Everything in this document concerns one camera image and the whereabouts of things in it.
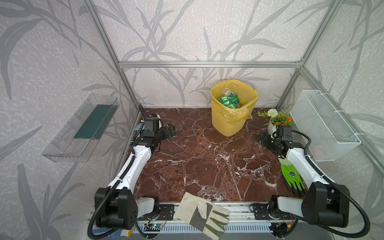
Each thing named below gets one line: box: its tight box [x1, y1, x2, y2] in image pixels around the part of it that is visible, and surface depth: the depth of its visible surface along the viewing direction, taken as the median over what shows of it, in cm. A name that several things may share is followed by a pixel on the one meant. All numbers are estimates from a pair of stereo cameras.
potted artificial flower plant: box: [257, 108, 295, 137], surface depth 98 cm
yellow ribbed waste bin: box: [210, 79, 259, 137], surface depth 96 cm
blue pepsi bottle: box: [221, 87, 233, 96], surface depth 98 cm
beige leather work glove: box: [174, 192, 230, 240], surface depth 74 cm
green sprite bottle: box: [218, 93, 240, 109], surface depth 95 cm
